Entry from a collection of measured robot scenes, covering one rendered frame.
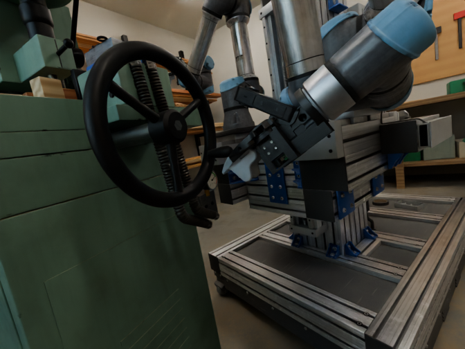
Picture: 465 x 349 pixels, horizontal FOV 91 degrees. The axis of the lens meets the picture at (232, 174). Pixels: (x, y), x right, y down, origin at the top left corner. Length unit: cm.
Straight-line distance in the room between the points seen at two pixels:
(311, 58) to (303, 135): 16
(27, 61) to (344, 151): 79
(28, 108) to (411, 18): 57
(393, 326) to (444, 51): 306
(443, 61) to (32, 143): 347
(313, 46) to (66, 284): 61
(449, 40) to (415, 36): 316
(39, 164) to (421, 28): 58
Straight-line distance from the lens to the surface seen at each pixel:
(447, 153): 308
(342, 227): 107
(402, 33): 37
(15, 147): 51
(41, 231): 52
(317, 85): 37
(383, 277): 102
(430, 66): 349
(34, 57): 74
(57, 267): 53
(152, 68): 56
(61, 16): 107
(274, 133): 38
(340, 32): 78
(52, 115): 54
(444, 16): 359
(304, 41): 49
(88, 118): 35
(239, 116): 105
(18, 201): 50
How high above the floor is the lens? 76
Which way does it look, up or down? 8 degrees down
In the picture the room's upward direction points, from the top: 10 degrees counter-clockwise
